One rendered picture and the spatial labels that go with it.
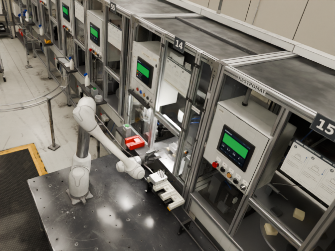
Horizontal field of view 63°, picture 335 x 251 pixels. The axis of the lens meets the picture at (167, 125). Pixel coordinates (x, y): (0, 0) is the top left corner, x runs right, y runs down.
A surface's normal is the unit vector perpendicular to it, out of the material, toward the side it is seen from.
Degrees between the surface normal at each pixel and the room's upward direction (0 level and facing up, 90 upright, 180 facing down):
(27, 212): 0
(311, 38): 90
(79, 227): 0
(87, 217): 0
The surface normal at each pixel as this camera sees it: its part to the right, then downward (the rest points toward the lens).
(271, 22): -0.81, 0.23
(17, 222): 0.14, -0.82
